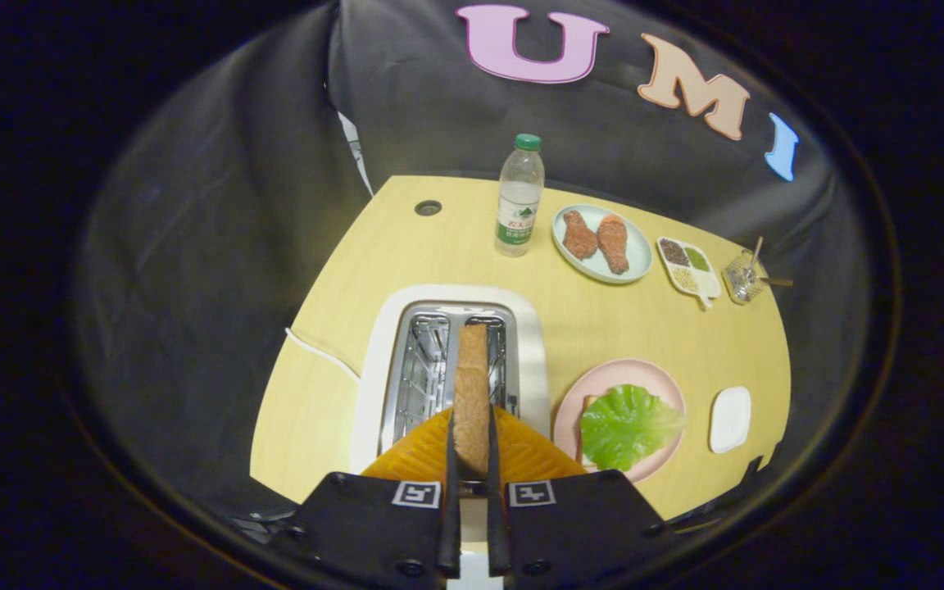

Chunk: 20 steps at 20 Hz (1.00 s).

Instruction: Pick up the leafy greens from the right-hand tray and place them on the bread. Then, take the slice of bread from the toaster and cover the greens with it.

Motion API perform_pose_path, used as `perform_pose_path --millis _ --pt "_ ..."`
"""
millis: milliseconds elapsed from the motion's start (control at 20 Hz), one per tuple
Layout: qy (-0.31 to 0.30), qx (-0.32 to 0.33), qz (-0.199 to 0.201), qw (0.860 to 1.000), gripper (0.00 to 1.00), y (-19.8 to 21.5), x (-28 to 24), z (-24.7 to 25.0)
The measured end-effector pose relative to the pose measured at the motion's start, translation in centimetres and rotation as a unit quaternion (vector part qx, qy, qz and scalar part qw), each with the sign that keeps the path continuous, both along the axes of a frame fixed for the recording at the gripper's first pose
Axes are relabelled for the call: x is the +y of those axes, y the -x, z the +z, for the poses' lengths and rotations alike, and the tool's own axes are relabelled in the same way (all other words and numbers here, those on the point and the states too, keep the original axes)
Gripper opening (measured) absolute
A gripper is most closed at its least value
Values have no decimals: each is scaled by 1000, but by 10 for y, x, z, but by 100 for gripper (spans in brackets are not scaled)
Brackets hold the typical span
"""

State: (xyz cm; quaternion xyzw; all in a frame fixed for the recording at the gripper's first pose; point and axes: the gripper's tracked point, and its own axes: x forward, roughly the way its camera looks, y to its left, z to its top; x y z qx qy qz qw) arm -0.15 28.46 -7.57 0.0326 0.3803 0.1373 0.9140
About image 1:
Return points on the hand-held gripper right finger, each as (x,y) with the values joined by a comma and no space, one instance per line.
(498,533)

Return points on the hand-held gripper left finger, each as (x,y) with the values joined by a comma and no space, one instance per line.
(450,524)

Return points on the green lettuce leaf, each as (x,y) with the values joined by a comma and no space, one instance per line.
(628,426)

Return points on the pink round plate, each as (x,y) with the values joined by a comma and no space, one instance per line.
(603,377)

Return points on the white toaster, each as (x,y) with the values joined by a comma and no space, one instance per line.
(533,344)

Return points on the white rounded square plate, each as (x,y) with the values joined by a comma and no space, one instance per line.
(730,419)

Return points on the pale green round plate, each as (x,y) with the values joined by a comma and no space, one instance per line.
(640,262)

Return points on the brown meat piece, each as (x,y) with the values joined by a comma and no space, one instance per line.
(579,235)
(614,244)

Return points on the white divided seasoning dish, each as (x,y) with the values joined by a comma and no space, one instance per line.
(710,283)

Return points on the clear plastic water bottle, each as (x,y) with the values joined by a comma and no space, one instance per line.
(519,197)

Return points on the black backdrop cloth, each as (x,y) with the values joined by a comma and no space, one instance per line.
(193,287)

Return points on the clear glass cup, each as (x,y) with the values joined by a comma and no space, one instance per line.
(742,280)

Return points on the wooden stick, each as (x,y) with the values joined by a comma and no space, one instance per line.
(777,282)
(756,252)

